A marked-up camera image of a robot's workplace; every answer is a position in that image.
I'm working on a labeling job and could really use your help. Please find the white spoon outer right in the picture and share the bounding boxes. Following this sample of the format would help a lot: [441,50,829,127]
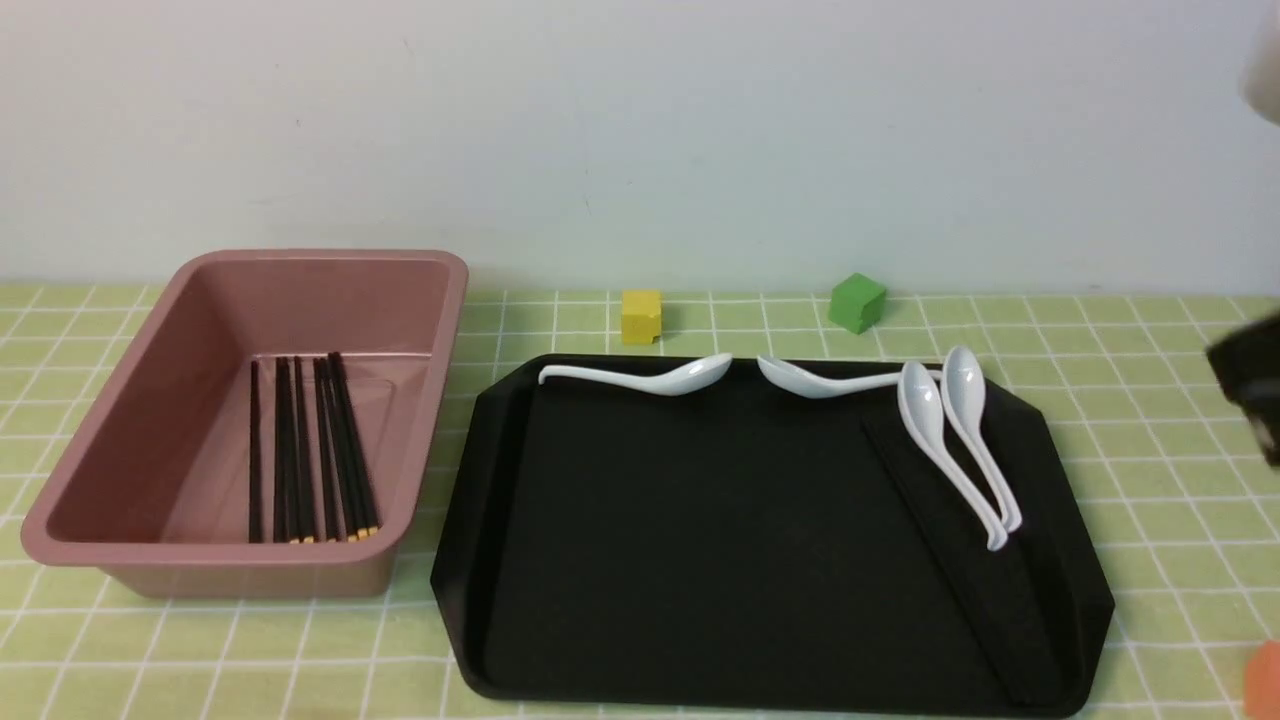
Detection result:
[940,345,1023,534]

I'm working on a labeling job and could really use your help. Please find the pink plastic bin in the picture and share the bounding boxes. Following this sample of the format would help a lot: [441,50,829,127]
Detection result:
[20,249,468,600]

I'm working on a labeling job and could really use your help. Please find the orange object at corner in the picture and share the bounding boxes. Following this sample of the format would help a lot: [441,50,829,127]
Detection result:
[1243,639,1280,719]

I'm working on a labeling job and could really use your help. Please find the green cube block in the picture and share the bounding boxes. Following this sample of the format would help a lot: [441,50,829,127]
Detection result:
[828,273,888,334]

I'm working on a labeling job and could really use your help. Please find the black chopstick gold band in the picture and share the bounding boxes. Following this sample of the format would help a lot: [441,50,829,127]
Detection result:
[273,356,291,543]
[248,360,264,544]

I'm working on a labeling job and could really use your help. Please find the black chopstick in bin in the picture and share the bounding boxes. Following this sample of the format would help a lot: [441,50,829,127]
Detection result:
[291,356,316,544]
[282,357,301,543]
[317,357,364,542]
[311,357,340,542]
[326,351,380,539]

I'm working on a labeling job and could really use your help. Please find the white spoon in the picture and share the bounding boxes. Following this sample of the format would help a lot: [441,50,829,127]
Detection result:
[756,355,902,398]
[896,361,1009,552]
[538,354,733,397]
[940,345,1023,534]

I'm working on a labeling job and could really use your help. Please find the yellow cube block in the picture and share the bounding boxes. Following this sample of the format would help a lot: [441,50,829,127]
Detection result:
[620,290,663,345]

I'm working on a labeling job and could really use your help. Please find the white spoon centre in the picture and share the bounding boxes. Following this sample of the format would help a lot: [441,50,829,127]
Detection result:
[756,355,902,398]

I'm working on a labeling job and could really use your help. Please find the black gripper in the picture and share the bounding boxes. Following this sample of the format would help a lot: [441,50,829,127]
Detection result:
[1206,314,1279,469]

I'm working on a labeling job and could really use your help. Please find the black plastic tray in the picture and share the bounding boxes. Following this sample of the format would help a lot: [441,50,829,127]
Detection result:
[431,354,1116,719]

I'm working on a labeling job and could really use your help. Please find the white spoon far left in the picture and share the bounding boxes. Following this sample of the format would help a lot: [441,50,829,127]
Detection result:
[538,354,733,397]

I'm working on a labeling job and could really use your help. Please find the white spoon inner right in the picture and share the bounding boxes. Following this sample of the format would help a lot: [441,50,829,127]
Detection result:
[896,361,1009,552]

